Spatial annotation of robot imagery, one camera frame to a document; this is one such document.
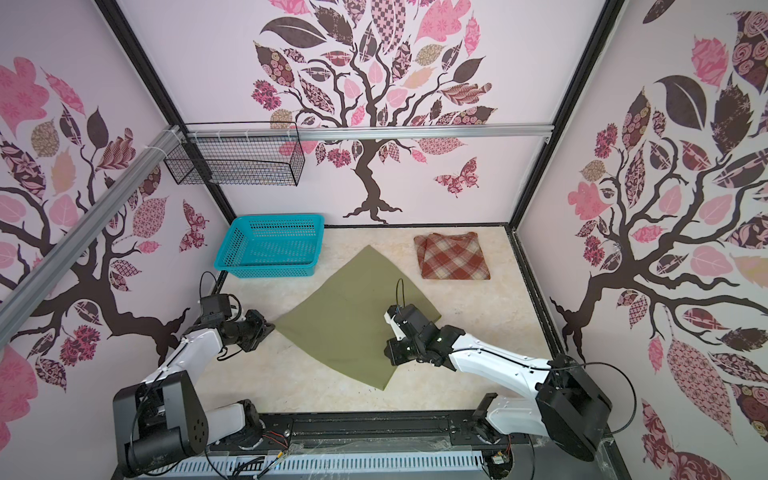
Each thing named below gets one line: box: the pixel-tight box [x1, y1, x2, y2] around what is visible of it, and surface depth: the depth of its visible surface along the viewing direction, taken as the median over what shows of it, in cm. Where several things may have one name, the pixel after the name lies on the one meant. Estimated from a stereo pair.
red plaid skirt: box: [414, 232, 491, 280], surface depth 108 cm
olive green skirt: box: [274, 244, 443, 391], surface depth 102 cm
